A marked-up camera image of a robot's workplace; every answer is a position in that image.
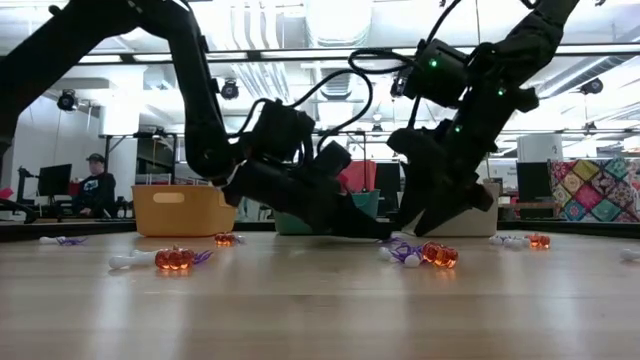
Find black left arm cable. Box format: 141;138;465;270
227;68;375;151

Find teal plastic bin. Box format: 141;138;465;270
273;188;381;236

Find white plastic bin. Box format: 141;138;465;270
419;182;501;239

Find white round pillar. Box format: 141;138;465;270
517;133;564;162

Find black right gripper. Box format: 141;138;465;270
387;124;495;237

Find silver ventilation duct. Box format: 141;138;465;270
304;0;374;49

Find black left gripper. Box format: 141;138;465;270
221;141;395;240

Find pink fabric panel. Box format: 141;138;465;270
339;159;378;194

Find yellow plastic bin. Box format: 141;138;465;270
131;184;239;239

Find colourful patchwork quilt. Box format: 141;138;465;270
548;158;640;224

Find person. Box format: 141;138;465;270
74;152;119;219

